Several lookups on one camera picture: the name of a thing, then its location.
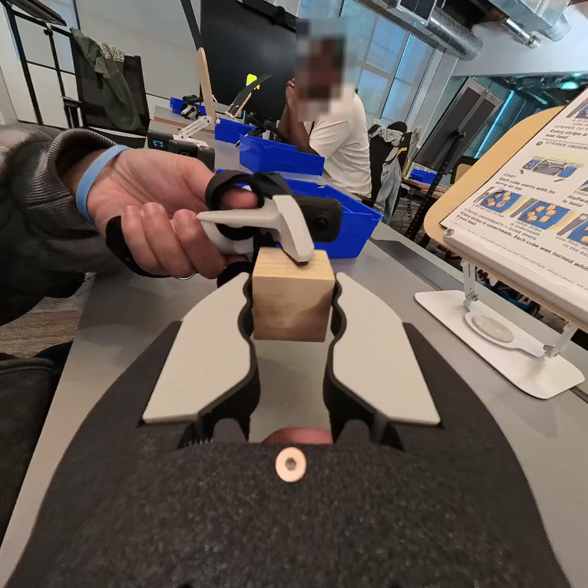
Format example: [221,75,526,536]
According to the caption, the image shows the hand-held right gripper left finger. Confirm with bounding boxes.
[142,272,262,444]

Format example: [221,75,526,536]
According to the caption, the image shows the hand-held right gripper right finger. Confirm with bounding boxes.
[323,272,442,445]

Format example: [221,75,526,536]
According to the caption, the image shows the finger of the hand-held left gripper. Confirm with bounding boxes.
[197,195,315,263]

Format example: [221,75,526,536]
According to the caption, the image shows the wooden cube with blue stripe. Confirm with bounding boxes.
[252,249,336,343]

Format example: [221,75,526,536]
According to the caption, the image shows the person's left forearm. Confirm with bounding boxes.
[0,124,134,324]

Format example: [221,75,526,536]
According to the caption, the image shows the person's right hand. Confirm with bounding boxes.
[262,427,334,446]

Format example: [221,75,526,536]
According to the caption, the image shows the person's left hand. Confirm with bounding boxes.
[87,148,265,281]

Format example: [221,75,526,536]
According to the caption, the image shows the grey denim jacket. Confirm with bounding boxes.
[367,122,421,223]

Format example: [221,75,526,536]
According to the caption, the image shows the grey table with wooden edge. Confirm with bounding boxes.
[149,105,331,184]

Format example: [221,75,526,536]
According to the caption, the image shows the wood and white document stand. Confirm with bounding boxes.
[416,87,588,399]

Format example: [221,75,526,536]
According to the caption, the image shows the black digital timer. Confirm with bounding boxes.
[146,130,216,171]

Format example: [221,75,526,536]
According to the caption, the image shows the black computer monitor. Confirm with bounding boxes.
[416,77,506,173]

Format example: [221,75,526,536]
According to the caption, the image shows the large black screen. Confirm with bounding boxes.
[200,0,299,121]

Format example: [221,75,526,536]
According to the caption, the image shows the wooden pole with black end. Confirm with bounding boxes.
[180,0,217,126]

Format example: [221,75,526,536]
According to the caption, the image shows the person's legs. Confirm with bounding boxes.
[0,342,74,529]

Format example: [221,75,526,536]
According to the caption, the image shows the printed instruction sheet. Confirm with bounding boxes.
[440,87,588,322]

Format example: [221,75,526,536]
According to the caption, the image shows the black office chair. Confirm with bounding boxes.
[64,55,150,148]

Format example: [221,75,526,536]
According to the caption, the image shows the blue wristband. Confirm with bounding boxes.
[75,145,131,226]

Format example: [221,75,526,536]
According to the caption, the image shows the green jacket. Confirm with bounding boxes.
[71,28,143,131]

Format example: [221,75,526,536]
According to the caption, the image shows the silver ceiling duct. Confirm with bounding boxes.
[358,0,483,61]

